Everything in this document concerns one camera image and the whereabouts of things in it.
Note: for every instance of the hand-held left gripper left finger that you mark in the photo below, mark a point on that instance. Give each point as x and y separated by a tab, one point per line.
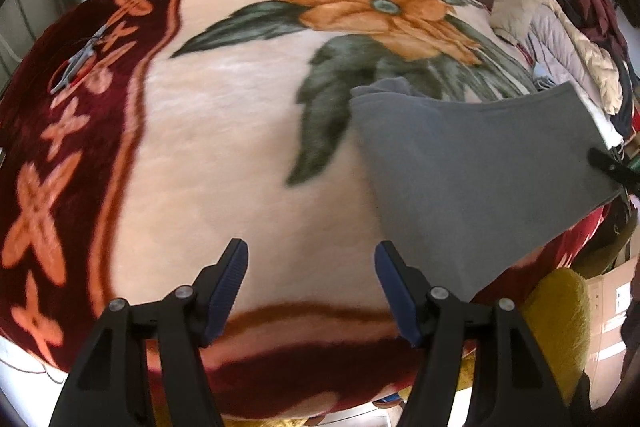
229	289

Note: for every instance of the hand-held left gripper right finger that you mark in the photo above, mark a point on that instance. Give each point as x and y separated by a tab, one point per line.
397	294

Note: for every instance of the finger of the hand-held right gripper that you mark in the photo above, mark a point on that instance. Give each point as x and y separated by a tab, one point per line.
612	167

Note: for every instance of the grey pants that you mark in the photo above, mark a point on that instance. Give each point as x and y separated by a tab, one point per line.
465	167

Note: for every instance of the pile of clothes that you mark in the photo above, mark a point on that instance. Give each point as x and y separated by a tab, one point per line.
565	37

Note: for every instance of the cardboard box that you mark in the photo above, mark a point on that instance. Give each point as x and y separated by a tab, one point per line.
610	322

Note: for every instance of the red floral plush blanket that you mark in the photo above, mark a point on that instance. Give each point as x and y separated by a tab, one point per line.
225	132

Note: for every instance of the yellow plush blanket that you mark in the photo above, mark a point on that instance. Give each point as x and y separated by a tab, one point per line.
565	332

